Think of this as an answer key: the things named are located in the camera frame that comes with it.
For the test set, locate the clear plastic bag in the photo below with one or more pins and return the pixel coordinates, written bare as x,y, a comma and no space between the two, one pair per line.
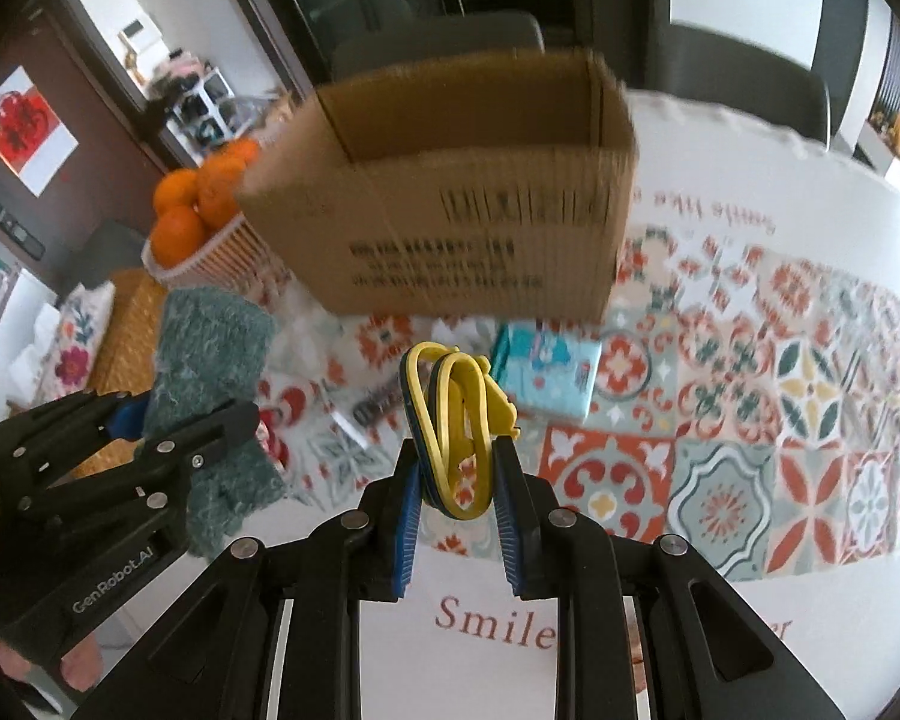
307,322

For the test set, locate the grey chair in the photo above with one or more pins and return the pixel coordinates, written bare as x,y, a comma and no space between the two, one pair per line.
435,45
742,82

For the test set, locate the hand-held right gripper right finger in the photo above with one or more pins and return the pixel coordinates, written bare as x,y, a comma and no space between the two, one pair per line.
511,540

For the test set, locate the small metal item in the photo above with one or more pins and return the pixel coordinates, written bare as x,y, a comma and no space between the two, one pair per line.
375,402

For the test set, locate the green knitted cloth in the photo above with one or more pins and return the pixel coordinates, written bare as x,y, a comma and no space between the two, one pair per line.
204,345

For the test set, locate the patterned tablecloth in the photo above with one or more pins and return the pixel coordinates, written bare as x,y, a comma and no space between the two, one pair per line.
727,435

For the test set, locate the person's left hand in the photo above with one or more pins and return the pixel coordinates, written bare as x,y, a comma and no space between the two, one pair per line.
75,664

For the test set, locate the floral cushion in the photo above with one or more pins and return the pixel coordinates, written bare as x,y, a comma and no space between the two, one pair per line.
75,330

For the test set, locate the woven wicker chest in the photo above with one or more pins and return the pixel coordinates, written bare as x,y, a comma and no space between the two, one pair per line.
127,330

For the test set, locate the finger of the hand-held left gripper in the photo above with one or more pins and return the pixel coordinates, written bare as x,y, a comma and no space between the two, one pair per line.
208,436
124,417

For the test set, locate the red and white door poster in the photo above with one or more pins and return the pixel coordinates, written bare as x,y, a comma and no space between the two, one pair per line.
24,127

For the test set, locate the white storage shelf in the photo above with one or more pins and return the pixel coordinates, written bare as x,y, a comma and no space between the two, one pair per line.
199,101

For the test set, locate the orange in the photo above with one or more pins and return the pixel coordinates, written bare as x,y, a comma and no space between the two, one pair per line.
180,238
223,187
175,193
244,150

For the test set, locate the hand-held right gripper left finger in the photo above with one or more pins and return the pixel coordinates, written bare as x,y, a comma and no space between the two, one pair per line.
408,540

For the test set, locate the cardboard box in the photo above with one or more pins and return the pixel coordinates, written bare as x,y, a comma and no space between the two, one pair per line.
450,240

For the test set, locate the teal tissue packet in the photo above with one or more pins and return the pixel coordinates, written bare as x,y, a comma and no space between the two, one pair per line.
547,371

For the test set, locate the white and orange fruit basket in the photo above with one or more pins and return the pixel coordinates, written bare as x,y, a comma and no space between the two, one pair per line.
225,259

